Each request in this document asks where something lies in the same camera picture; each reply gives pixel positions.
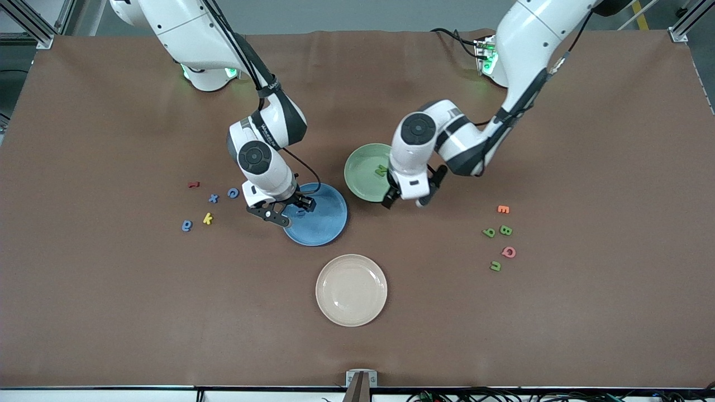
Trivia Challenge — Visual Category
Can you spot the brown table cover mat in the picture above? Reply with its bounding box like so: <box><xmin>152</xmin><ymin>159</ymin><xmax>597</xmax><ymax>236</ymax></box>
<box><xmin>0</xmin><ymin>29</ymin><xmax>715</xmax><ymax>389</ymax></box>

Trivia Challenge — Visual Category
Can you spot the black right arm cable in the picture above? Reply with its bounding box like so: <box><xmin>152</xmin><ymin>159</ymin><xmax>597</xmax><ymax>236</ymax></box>
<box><xmin>204</xmin><ymin>0</ymin><xmax>322</xmax><ymax>197</ymax></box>

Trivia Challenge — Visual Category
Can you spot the green plate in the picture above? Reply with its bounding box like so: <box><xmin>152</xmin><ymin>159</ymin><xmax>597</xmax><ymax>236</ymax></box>
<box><xmin>344</xmin><ymin>143</ymin><xmax>394</xmax><ymax>203</ymax></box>

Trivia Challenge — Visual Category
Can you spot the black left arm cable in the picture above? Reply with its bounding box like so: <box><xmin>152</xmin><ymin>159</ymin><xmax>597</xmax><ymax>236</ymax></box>
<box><xmin>475</xmin><ymin>8</ymin><xmax>594</xmax><ymax>126</ymax></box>

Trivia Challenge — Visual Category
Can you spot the tangled black cable bunch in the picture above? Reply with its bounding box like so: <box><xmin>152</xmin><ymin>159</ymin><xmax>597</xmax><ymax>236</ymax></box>
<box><xmin>407</xmin><ymin>387</ymin><xmax>715</xmax><ymax>402</ymax></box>

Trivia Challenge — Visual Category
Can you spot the black arm base cable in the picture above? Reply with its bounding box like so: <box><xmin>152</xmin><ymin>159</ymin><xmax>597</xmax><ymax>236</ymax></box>
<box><xmin>430</xmin><ymin>27</ymin><xmax>482</xmax><ymax>61</ymax></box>

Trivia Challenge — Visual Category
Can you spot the grey metal bracket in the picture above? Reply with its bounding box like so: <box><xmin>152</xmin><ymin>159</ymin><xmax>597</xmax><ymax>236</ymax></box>
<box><xmin>346</xmin><ymin>370</ymin><xmax>378</xmax><ymax>389</ymax></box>

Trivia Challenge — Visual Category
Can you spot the blue plate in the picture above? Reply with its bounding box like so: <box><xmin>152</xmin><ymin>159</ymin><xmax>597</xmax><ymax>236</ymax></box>
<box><xmin>282</xmin><ymin>183</ymin><xmax>348</xmax><ymax>247</ymax></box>

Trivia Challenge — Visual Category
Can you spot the dark metal post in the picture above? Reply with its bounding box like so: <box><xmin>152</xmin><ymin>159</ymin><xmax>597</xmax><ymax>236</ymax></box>
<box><xmin>342</xmin><ymin>373</ymin><xmax>371</xmax><ymax>402</ymax></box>

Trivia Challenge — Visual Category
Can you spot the beige plate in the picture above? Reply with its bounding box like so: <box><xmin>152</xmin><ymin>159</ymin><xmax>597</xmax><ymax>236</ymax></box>
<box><xmin>315</xmin><ymin>254</ymin><xmax>388</xmax><ymax>327</ymax></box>

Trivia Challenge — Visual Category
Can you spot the aluminium frame profile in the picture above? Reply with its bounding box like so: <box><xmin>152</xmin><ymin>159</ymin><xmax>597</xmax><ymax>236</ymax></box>
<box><xmin>668</xmin><ymin>0</ymin><xmax>715</xmax><ymax>43</ymax></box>
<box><xmin>0</xmin><ymin>0</ymin><xmax>56</xmax><ymax>50</ymax></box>

